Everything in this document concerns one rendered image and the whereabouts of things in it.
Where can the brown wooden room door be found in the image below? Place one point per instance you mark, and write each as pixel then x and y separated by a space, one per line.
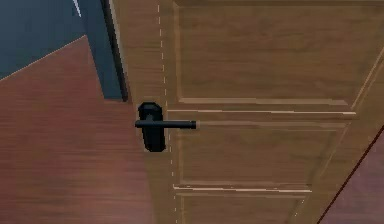
pixel 266 60

